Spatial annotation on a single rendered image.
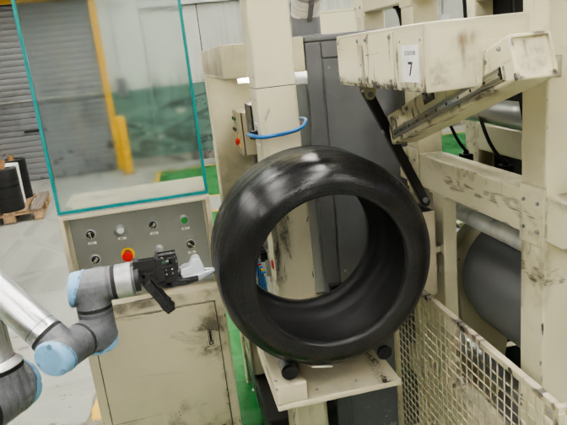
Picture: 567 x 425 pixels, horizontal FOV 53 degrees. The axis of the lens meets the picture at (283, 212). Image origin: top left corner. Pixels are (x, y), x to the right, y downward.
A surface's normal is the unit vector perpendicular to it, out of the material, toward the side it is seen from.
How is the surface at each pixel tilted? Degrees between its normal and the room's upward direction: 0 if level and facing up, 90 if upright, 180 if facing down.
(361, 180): 80
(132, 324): 90
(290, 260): 90
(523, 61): 72
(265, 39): 90
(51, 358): 90
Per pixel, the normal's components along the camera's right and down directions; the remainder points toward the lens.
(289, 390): 0.21, 0.24
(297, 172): -0.10, -0.50
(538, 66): 0.17, -0.07
